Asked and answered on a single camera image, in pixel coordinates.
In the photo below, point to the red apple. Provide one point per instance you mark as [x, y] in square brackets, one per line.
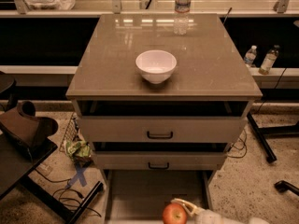
[174, 214]

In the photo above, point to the clear water bottle on counter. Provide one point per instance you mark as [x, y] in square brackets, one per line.
[181, 20]

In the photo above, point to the grey drawer cabinet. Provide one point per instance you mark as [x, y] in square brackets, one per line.
[209, 81]

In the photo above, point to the bottle with yellow liquid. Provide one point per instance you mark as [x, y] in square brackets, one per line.
[269, 60]

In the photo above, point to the small water bottle blue label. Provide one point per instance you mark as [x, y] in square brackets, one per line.
[250, 56]

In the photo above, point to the white bowl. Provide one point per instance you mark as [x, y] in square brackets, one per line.
[156, 66]

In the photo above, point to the black table leg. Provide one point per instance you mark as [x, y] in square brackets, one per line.
[270, 156]

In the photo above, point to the middle drawer front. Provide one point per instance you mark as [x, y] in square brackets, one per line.
[157, 160]

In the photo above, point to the black chair base leg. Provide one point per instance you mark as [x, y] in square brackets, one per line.
[283, 186]

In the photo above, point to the open bottom drawer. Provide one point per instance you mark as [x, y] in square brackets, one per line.
[139, 197]

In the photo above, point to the top drawer front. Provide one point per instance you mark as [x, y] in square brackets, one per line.
[161, 129]

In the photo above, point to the wire basket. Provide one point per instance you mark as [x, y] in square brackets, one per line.
[71, 131]

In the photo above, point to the green snack bag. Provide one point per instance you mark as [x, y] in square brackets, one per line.
[78, 151]

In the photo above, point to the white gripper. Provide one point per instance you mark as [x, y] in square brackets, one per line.
[209, 217]

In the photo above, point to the black desk left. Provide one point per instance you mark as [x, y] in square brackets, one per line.
[14, 170]

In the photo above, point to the blue tape cross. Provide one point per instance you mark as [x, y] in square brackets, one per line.
[79, 176]

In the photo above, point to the brown chair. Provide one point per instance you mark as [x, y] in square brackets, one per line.
[26, 130]

